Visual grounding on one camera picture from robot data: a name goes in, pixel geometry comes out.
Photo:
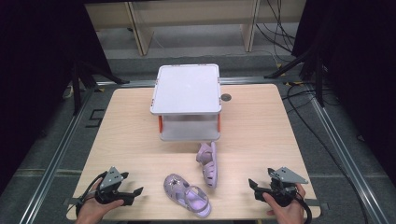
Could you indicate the aluminium floor rail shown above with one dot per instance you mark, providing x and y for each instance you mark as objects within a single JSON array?
[
  {"x": 53, "y": 161},
  {"x": 345, "y": 155}
]

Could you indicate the white two-tier shoe rack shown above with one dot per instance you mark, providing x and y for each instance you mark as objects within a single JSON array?
[{"x": 186, "y": 93}]

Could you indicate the dark round table grommet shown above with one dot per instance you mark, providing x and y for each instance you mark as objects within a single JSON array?
[{"x": 226, "y": 97}]

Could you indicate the black curtain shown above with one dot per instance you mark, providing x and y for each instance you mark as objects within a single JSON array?
[
  {"x": 37, "y": 77},
  {"x": 361, "y": 77}
]

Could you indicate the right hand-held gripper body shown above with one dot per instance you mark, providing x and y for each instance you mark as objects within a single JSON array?
[{"x": 281, "y": 186}]

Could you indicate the person's right hand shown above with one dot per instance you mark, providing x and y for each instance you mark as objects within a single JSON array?
[{"x": 288, "y": 213}]

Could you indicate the black metal stand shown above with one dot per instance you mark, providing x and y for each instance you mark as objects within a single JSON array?
[
  {"x": 81, "y": 77},
  {"x": 311, "y": 62}
]

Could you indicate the beige wooden bench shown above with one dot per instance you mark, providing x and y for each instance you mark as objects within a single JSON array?
[{"x": 186, "y": 12}]

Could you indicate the person's left hand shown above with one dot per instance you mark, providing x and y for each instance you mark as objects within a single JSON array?
[{"x": 96, "y": 210}]

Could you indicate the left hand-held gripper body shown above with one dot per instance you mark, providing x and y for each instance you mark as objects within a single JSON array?
[{"x": 109, "y": 182}]

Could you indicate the purple child's sandal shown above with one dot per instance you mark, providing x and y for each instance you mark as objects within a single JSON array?
[
  {"x": 209, "y": 165},
  {"x": 190, "y": 196}
]

